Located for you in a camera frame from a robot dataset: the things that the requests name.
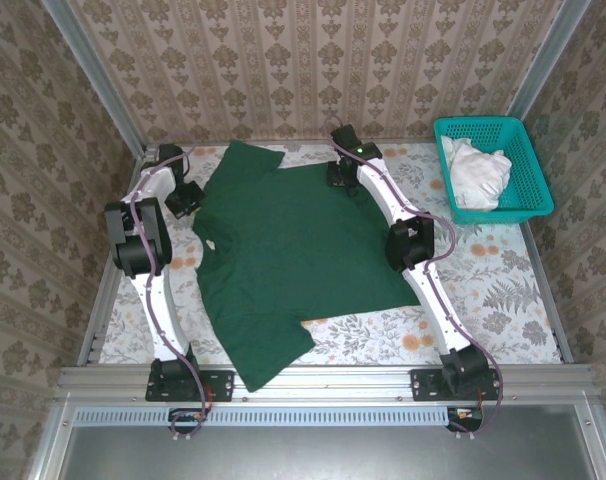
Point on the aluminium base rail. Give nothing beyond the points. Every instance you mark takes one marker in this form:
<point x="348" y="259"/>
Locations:
<point x="323" y="385"/>

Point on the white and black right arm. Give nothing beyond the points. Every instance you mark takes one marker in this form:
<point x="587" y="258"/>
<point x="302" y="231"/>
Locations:
<point x="443" y="310"/>

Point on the teal plastic basket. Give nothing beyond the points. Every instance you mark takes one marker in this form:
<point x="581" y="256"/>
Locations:
<point x="528" y="175"/>

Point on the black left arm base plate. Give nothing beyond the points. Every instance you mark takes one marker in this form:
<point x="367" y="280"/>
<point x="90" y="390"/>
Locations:
<point x="218" y="385"/>

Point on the aluminium frame post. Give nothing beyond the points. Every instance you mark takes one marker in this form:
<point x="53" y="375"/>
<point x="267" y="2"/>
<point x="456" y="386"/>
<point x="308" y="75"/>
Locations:
<point x="548" y="60"/>
<point x="93" y="75"/>

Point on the aluminium side rail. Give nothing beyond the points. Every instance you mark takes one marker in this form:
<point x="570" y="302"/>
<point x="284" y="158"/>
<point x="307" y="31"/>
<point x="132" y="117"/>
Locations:
<point x="97" y="320"/>
<point x="548" y="295"/>

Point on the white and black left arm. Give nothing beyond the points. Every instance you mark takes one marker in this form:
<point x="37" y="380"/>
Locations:
<point x="160" y="315"/>

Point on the white t-shirt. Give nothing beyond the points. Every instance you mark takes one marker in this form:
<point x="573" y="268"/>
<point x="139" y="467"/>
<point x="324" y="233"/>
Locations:
<point x="478" y="175"/>

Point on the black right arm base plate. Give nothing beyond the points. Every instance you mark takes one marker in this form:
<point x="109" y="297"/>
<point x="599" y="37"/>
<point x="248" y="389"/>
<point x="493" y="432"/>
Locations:
<point x="425" y="385"/>

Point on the steel sheet panel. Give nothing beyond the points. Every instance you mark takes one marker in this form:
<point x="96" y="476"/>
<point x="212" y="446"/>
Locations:
<point x="303" y="455"/>

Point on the floral print tablecloth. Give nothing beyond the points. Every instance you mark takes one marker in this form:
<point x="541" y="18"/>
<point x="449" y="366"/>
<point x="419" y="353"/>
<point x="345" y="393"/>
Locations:
<point x="373" y="340"/>

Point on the green t-shirt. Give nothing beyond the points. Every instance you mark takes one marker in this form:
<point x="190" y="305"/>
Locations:
<point x="293" y="240"/>

